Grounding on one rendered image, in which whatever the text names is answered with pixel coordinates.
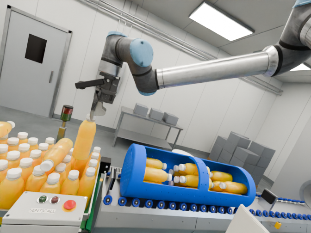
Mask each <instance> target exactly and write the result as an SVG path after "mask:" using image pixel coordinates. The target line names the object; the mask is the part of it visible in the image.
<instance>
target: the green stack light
mask: <svg viewBox="0 0 311 233"><path fill-rule="evenodd" d="M71 116H72V114H64V113H62V112H61V116H60V119H61V120H63V121H70V119H71Z"/></svg>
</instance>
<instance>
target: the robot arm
mask: <svg viewBox="0 0 311 233"><path fill-rule="evenodd" d="M153 55H154V51H153V48H152V46H151V44H150V43H149V42H148V41H147V40H143V39H141V38H129V37H128V36H126V35H125V34H124V33H121V32H119V31H110V32H108V35H107V37H106V42H105V45H104V49H103V53H102V57H101V60H100V64H99V67H98V70H99V71H101V72H100V73H99V75H101V76H104V79H97V80H89V81H78V82H77V83H75V87H76V89H81V90H83V89H85V88H86V87H92V86H96V90H95V93H94V97H93V98H94V99H93V103H92V107H91V111H90V116H89V117H90V120H91V121H92V120H93V116H103V115H105V113H106V108H105V107H104V106H103V102H105V103H110V104H113V101H114V98H115V96H116V95H115V94H116V92H117V87H118V83H119V79H117V78H116V77H119V75H120V72H121V69H122V65H123V63H124V62H126V63H127V64H128V66H129V69H130V72H131V74H132V77H133V79H134V81H135V84H136V88H137V90H138V92H139V93H140V94H141V95H144V96H151V95H153V94H155V93H156V91H157V90H160V89H163V88H170V87H176V86H185V85H191V84H198V83H205V82H211V81H217V80H226V79H233V78H239V77H246V76H252V75H259V74H262V75H263V76H264V77H273V76H278V75H281V74H284V73H286V72H288V71H290V70H292V69H294V68H296V67H298V66H299V65H301V64H302V63H304V62H305V61H307V60H308V59H309V58H311V0H297V1H296V3H295V5H294V6H293V7H292V12H291V14H290V16H289V19H288V21H287V23H286V25H285V28H284V30H283V33H282V35H281V37H280V40H279V41H278V42H277V43H276V44H275V45H270V46H267V47H266V48H265V49H264V50H263V51H261V52H255V53H250V54H244V55H237V56H231V57H226V58H220V59H215V60H209V61H202V62H196V63H191V64H185V65H179V66H174V67H167V68H161V69H158V68H157V69H152V66H151V63H152V61H153V57H154V56H153ZM107 79H109V82H107Z"/></svg>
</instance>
